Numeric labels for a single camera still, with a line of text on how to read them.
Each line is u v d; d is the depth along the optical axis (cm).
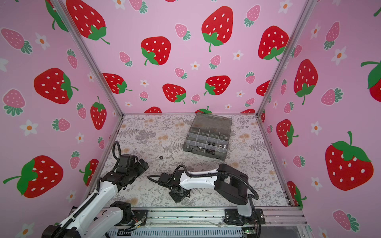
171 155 98
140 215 74
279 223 73
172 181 64
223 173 48
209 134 115
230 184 46
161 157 96
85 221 44
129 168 66
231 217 74
